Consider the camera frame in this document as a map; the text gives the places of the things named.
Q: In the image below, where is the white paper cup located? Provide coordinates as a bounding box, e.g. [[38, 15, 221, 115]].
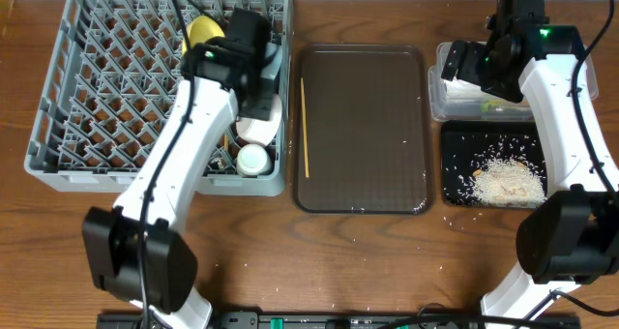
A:
[[236, 144, 273, 176]]

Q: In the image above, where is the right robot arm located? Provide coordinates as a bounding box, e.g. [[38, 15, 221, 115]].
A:
[[442, 0, 618, 328]]

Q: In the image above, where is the left black cable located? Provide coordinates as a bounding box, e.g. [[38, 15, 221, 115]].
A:
[[136, 0, 228, 329]]

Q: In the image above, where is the yellow plate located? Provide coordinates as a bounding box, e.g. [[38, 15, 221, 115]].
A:
[[181, 15, 224, 56]]

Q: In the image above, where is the light blue bowl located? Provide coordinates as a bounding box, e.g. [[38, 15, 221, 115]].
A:
[[261, 43, 282, 80]]

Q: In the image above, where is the grey dish rack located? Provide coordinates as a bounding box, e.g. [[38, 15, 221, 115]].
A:
[[24, 0, 294, 193]]

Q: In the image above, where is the rice and peanut pile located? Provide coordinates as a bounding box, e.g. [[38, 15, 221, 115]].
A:
[[443, 135, 547, 208]]

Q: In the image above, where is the dark brown serving tray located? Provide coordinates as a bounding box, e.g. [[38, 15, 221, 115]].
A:
[[292, 44, 434, 215]]

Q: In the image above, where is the white paper napkin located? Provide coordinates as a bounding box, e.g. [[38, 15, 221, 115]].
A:
[[442, 78, 486, 99]]

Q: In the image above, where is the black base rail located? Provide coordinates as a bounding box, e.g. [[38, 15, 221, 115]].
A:
[[95, 312, 581, 329]]

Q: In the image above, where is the black plastic tray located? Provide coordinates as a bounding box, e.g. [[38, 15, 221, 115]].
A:
[[439, 120, 550, 211]]

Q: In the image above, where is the black cable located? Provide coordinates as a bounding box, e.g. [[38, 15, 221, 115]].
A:
[[136, 0, 228, 329], [521, 0, 619, 329]]

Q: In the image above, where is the green snack wrapper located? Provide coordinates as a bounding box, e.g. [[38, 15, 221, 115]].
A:
[[481, 100, 531, 115]]

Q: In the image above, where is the clear plastic bin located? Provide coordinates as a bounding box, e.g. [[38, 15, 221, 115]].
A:
[[428, 42, 576, 122]]

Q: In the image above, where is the white pink bowl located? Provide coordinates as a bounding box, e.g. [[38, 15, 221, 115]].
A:
[[235, 94, 282, 147]]

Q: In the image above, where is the right black cable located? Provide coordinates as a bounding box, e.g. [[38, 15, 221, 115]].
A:
[[521, 0, 619, 329]]

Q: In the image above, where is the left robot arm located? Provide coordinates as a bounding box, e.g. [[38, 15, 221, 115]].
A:
[[82, 58, 239, 328]]

